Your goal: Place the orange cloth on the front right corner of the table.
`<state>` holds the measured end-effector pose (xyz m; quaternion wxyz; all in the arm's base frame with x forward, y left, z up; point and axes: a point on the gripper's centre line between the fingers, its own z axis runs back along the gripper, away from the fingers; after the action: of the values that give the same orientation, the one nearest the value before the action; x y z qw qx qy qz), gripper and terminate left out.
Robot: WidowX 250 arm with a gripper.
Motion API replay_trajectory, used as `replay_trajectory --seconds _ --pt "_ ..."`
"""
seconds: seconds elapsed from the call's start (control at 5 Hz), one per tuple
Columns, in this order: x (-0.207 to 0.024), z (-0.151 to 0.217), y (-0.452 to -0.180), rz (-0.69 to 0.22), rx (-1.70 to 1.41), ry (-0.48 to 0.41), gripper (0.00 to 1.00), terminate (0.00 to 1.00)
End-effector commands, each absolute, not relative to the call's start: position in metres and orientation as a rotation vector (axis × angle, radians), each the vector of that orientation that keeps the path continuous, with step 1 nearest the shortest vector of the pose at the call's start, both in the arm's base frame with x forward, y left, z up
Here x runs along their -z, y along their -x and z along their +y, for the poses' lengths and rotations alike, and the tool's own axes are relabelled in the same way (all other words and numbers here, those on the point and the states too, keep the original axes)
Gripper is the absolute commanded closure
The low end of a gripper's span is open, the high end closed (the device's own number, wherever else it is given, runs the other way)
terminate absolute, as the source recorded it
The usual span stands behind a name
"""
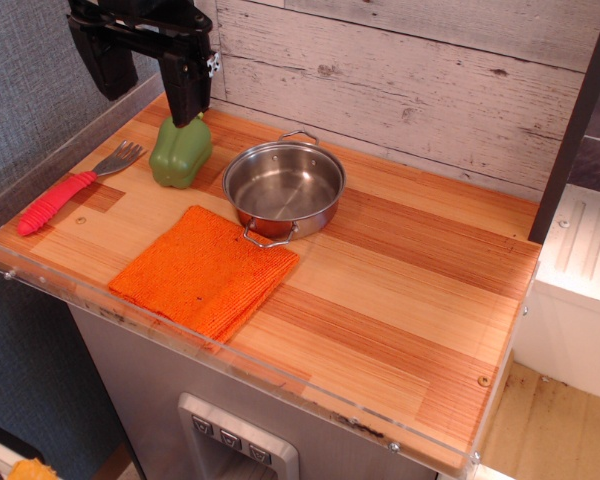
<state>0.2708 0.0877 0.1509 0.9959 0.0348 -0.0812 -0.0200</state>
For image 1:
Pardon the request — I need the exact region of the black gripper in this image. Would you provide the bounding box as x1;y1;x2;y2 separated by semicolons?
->
68;1;213;128

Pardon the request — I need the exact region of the green toy bell pepper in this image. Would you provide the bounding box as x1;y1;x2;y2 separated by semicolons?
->
149;113;212;189

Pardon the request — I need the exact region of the fork with red handle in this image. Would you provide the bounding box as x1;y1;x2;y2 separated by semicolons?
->
17;141;143;236

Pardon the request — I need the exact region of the stainless steel pot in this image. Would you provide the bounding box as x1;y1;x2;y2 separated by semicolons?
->
222;130;347;249

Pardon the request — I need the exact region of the silver dispenser panel with buttons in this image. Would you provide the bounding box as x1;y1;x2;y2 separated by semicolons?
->
178;392;300;479

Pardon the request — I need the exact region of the orange knitted cloth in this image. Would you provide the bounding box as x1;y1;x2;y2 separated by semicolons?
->
109;206;300;343

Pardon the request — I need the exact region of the white toy sink unit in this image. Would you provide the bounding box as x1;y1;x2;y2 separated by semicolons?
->
513;185;600;397

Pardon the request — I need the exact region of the yellow object at corner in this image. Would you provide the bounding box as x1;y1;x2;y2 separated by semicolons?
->
7;459;59;480

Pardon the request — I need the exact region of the dark right post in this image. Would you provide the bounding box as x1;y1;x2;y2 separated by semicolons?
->
528;33;600;244

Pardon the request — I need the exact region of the clear acrylic table guard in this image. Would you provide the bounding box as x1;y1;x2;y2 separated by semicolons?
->
0;232;539;479

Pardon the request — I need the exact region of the grey toy fridge cabinet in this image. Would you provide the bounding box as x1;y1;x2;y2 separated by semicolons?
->
70;307;437;479

